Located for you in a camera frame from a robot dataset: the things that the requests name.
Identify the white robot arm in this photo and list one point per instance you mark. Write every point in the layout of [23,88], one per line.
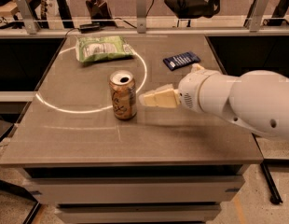
[257,101]

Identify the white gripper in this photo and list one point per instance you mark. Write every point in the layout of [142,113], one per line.
[188,91]

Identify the metal rail bracket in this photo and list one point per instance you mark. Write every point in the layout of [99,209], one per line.
[255,20]
[141,16]
[30,24]

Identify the black device on rail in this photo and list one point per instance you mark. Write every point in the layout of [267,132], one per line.
[85,28]

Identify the middle metal rail bracket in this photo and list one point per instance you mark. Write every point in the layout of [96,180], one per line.
[141,16]

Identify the right metal rail bracket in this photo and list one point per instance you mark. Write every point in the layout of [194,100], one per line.
[255,20]

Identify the grey table drawer cabinet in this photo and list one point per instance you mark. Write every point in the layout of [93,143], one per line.
[135,194]

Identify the black office chair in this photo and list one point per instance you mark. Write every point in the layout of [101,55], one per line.
[193,9]

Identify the green jalapeno chip bag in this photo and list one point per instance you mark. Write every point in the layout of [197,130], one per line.
[108,48]

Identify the left metal rail bracket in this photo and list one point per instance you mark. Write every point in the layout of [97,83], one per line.
[30,24]

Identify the horizontal metal rail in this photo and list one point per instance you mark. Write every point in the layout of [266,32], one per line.
[230,31]

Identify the blue rxbar blueberry bar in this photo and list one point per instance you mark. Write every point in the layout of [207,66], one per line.
[181,60]

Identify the tan soda can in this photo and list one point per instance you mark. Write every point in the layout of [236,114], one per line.
[123,94]

